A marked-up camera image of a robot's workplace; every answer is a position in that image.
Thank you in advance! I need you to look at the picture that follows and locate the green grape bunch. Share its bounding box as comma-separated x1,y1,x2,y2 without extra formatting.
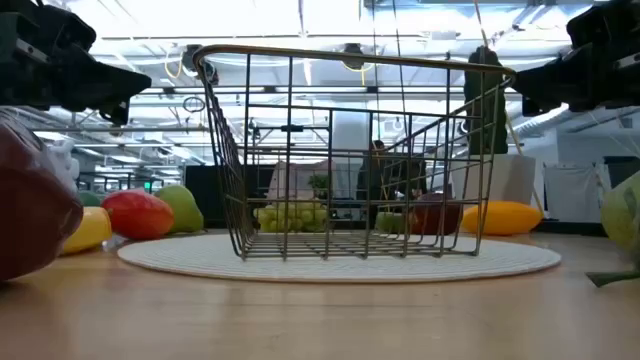
253,198,329,234

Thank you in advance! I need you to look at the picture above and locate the black cabinet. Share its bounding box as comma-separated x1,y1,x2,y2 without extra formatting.
183,164,276,229

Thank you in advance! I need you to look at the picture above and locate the green lime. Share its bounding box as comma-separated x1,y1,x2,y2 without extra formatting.
77,190,104,209

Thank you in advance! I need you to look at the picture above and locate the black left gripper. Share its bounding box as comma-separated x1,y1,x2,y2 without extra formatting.
0,0,153,127

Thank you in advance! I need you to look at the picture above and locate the white robot figure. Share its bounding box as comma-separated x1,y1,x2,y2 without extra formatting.
44,137,81,194

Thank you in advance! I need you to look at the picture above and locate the red orange mango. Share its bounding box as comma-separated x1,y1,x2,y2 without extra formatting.
100,188,175,241

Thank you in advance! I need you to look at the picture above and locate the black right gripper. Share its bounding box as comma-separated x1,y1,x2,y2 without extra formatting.
510,0,640,118

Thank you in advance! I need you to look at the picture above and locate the small green pear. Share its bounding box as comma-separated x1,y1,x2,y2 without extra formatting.
599,169,640,254

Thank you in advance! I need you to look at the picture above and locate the person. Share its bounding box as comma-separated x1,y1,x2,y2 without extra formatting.
355,139,426,226

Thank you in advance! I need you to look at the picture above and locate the ceiling cable reel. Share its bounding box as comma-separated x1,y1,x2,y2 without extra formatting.
180,43,221,86
342,42,366,71

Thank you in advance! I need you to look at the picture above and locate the small potted plant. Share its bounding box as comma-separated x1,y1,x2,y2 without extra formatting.
307,173,331,200

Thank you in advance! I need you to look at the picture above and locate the yellow orange mango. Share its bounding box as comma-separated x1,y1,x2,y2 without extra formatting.
459,200,545,237

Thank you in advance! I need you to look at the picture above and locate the white round woven placemat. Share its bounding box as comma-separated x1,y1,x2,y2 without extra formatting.
117,232,562,285

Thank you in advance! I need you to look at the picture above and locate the dark red apple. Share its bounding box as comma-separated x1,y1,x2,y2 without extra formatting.
0,107,85,282
407,192,464,236

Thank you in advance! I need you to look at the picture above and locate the white hanging cloth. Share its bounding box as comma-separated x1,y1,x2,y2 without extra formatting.
542,162,609,224

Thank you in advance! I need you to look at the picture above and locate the large green pear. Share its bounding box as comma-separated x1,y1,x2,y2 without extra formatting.
153,184,205,235

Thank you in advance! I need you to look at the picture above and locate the black monitor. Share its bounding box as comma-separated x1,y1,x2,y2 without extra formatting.
602,155,640,190

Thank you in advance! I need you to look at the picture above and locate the yellow cable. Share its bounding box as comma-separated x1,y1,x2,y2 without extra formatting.
472,0,546,217

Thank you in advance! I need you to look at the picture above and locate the white plant pot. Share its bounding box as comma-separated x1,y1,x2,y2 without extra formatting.
451,153,537,207

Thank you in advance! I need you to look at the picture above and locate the gold wire basket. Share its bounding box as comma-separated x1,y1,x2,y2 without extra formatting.
192,43,518,261

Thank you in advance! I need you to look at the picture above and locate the yellow banana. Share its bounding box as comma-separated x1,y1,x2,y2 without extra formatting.
59,205,114,256

